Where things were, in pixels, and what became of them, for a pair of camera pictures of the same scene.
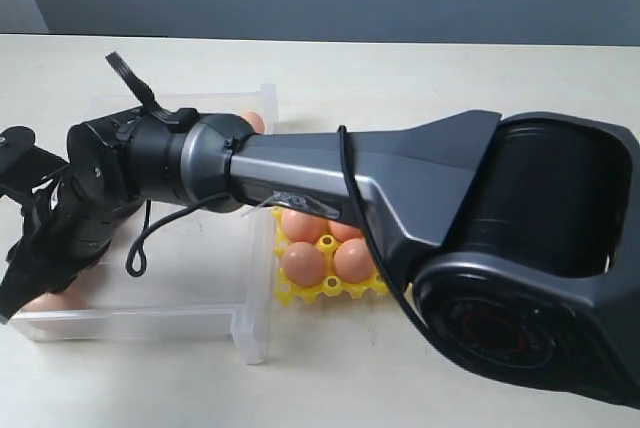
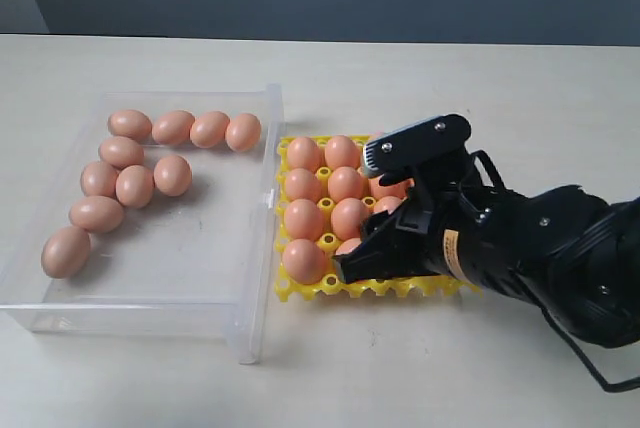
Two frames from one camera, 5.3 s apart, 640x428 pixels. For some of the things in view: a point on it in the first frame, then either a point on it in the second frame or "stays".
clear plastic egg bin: (211, 272) stays
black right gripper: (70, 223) to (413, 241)
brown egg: (303, 265) stays
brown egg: (300, 227) stays
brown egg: (75, 296) to (348, 246)
